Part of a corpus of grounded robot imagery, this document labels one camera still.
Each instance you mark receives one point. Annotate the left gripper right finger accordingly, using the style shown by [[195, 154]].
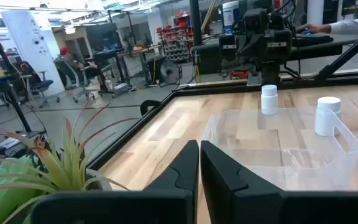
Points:
[[244, 202]]

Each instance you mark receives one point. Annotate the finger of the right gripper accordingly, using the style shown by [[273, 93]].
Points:
[[244, 48], [258, 46]]

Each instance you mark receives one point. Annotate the black pillar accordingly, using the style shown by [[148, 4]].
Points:
[[195, 21]]

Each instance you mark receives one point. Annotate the succulent in white patterned pot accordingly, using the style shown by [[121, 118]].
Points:
[[57, 168]]

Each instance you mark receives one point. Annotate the computer mouse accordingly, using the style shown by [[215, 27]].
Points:
[[305, 31]]

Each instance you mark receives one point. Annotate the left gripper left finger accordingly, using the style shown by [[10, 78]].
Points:
[[166, 199]]

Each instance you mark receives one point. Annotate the white printed banner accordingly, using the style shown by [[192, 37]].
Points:
[[33, 46]]

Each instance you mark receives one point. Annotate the clear plastic basket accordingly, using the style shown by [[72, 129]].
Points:
[[291, 161]]

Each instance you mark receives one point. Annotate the black office chair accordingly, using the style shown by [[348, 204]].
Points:
[[84, 84], [39, 85]]

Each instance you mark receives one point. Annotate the white pill bottle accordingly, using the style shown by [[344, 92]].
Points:
[[327, 116], [269, 99]]

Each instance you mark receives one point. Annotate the black aluminium table frame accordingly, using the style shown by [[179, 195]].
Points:
[[127, 132]]

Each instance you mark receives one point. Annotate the person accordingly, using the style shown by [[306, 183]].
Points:
[[73, 67]]

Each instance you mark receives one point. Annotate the shelf with red bins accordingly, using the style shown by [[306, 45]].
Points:
[[176, 40]]

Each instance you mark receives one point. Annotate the white tub blue label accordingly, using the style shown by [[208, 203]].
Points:
[[230, 15]]

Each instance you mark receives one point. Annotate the black standing desk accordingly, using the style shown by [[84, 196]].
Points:
[[14, 102]]

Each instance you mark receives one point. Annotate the black floor fan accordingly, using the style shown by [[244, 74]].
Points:
[[170, 73]]

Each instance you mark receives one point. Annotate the person's forearm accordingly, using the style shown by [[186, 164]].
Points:
[[353, 26]]

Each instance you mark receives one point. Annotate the black keyboard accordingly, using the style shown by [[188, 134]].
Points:
[[312, 40]]

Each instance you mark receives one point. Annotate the large black screen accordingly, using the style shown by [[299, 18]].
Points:
[[102, 37]]

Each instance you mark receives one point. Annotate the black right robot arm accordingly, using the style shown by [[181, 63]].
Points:
[[270, 73]]

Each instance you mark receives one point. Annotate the person's hand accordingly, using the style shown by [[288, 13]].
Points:
[[314, 29]]

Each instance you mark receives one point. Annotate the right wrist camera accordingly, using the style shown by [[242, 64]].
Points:
[[255, 20]]

